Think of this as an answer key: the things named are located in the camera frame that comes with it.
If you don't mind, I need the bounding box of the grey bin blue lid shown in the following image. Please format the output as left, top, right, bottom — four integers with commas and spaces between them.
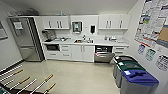
120, 69, 160, 94

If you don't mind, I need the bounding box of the white paper sheet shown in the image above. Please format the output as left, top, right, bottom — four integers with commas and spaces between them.
13, 21, 24, 31

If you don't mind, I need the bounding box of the grey bin green lid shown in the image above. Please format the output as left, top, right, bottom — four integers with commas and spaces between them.
114, 61, 147, 88

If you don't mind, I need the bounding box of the foosball rod wooden handle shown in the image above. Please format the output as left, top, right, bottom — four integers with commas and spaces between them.
0, 68, 25, 83
30, 73, 55, 94
43, 82, 58, 94
9, 76, 32, 90

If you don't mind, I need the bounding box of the grey bin sign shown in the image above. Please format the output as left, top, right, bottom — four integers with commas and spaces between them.
155, 54, 168, 72

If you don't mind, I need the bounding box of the black built-in microwave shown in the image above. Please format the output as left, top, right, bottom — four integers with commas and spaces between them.
46, 44, 60, 52

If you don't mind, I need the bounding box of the blue bin sign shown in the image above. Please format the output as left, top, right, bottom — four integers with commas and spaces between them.
137, 44, 147, 55

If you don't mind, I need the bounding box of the wire dish rack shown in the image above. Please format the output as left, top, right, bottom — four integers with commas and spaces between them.
54, 37, 71, 43

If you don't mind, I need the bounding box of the grey bin black lid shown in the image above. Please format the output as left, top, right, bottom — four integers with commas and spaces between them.
112, 54, 136, 79

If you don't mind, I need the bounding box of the stainless steel dishwasher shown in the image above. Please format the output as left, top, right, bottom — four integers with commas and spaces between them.
94, 45, 116, 64

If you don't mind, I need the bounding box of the white wall cabinet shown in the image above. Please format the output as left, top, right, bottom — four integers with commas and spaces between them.
98, 13, 131, 30
41, 15, 70, 30

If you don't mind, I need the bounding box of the white sink base cabinet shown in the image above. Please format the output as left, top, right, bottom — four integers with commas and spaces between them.
70, 44, 95, 63

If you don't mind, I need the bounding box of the chrome faucet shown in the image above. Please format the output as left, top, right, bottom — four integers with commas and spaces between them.
82, 34, 87, 41

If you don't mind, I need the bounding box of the microwave oven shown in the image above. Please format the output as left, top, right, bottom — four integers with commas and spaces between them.
44, 43, 72, 62

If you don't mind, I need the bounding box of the large printed wall poster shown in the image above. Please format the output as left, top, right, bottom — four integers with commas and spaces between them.
134, 0, 168, 48

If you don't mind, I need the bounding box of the stainless steel refrigerator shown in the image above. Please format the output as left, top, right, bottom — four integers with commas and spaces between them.
7, 16, 46, 63

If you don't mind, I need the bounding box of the green bin sign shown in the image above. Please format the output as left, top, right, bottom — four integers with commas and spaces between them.
145, 48, 157, 62

